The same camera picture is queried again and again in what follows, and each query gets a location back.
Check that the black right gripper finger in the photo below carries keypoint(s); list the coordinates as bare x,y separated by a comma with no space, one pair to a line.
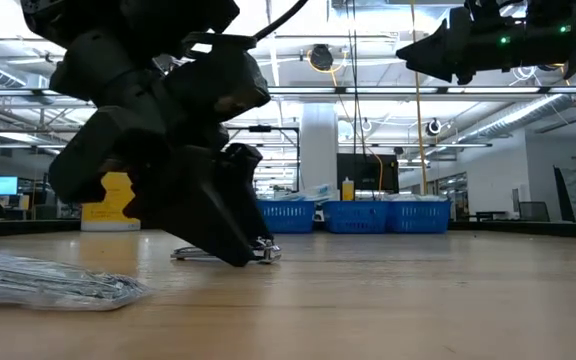
443,50

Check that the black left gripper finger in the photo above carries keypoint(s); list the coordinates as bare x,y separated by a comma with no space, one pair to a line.
198,210
248,190

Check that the yellow wipes canister white lid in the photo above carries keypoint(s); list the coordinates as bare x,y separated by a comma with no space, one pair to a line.
113,212

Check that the white square pillar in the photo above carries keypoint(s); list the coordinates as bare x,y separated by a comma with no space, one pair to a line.
319,150

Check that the small yellow bottle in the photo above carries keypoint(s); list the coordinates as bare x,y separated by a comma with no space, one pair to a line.
348,191

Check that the black leaning panel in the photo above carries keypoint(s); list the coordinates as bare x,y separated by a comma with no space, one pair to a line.
564,192

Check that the dark office chair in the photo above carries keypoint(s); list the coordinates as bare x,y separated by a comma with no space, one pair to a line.
533,211

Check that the black metal rig frame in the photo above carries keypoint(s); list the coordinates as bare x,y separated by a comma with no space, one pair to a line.
278,129

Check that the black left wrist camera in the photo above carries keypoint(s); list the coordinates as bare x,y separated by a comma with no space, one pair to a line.
218,80

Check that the black wall screen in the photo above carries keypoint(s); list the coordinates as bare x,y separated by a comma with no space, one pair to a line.
365,172

